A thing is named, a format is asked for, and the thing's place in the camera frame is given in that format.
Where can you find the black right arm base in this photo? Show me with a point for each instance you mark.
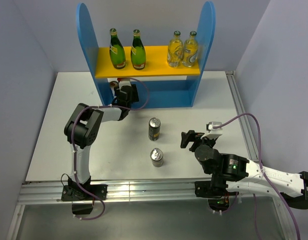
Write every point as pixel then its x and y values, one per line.
pixel 203 189

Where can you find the clear yellow glass bottle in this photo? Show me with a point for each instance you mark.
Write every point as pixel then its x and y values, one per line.
pixel 175 50
pixel 190 50

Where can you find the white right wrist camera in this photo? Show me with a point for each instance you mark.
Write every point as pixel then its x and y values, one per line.
pixel 214 130

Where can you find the green glass bottle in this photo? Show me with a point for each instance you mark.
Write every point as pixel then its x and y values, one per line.
pixel 116 51
pixel 138 54

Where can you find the blue silver energy can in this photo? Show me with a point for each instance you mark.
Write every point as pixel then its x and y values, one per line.
pixel 113 84

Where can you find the blue and yellow shelf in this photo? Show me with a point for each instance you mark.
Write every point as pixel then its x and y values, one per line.
pixel 167 87

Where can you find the aluminium rail frame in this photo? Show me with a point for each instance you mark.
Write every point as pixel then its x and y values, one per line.
pixel 174 143

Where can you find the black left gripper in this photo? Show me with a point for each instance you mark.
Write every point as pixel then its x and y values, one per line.
pixel 134 97

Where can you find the black yellow tonic can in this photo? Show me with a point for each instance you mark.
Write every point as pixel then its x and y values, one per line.
pixel 154 129
pixel 156 156

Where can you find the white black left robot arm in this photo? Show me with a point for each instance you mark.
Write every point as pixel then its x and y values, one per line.
pixel 82 128

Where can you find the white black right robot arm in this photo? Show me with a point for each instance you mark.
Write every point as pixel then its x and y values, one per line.
pixel 231 174

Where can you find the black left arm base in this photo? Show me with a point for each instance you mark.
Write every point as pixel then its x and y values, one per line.
pixel 82 203

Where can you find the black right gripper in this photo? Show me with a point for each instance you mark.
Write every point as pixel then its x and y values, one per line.
pixel 191 136

